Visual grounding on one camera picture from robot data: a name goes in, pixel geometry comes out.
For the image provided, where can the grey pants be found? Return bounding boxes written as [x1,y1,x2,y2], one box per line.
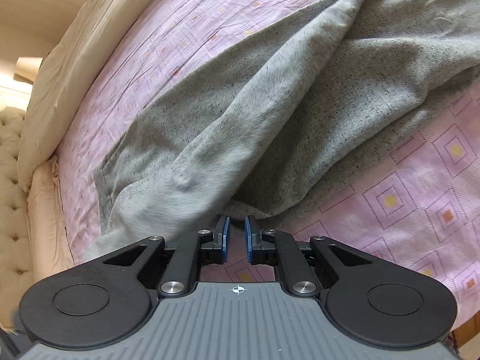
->
[84,0,479,260]

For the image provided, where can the pink patterned bed sheet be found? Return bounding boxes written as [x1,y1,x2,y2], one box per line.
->
[57,0,479,324]

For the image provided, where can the peach pillow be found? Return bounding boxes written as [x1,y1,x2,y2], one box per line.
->
[27,156,74,282]

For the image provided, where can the beige tufted headboard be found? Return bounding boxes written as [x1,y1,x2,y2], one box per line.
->
[0,106,33,331]

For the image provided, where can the cream pillow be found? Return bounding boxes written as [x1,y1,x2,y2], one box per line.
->
[17,0,152,191]

